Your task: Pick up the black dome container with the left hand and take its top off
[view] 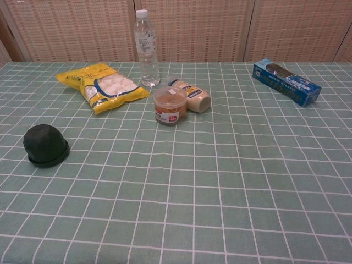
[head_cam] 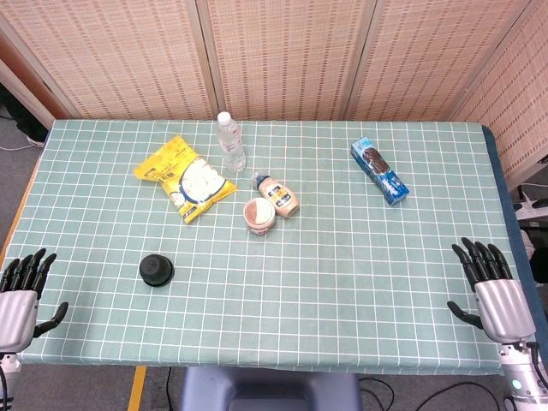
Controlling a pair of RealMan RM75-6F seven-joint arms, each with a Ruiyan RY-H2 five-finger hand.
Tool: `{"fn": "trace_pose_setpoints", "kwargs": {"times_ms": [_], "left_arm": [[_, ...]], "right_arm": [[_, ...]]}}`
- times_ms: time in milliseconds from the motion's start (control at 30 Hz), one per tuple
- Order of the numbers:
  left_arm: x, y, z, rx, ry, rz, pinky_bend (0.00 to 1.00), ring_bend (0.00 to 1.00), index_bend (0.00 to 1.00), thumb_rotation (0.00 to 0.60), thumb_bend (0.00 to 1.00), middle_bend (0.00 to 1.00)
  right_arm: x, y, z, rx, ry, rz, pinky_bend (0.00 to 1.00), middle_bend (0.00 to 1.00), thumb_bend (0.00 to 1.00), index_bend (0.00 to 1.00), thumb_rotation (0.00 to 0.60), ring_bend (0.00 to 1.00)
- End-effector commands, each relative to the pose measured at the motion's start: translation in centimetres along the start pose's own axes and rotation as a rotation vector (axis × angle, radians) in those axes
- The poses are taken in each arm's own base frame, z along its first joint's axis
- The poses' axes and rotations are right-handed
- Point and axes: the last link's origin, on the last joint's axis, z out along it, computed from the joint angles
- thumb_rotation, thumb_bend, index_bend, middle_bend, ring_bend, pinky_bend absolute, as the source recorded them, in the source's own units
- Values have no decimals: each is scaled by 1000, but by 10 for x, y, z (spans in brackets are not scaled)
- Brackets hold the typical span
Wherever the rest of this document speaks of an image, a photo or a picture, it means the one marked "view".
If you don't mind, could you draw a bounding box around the green white checked tablecloth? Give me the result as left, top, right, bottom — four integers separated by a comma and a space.
0, 60, 352, 264

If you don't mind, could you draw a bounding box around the clear plastic water bottle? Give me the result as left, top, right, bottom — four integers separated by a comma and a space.
133, 9, 162, 88

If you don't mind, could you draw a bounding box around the dark green dome cover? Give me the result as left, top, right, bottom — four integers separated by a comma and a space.
23, 124, 68, 163

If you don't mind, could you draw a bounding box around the yellow bag of white candies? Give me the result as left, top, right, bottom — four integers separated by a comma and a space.
56, 62, 151, 116

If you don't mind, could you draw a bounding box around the blue rectangular carton box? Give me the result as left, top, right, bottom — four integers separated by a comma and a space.
252, 58, 322, 107

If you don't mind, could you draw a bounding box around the woven bamboo screen panel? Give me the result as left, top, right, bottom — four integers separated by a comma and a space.
0, 16, 18, 68
136, 0, 255, 63
0, 0, 138, 63
243, 0, 352, 62
333, 26, 352, 63

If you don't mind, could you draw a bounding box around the dark green round base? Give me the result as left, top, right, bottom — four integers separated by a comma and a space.
27, 144, 71, 169

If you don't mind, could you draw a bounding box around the clear jar with orange contents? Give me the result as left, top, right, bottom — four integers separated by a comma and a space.
153, 86, 189, 128

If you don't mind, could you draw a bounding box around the cream squeeze bottle blue label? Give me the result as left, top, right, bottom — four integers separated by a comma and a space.
168, 79, 212, 114

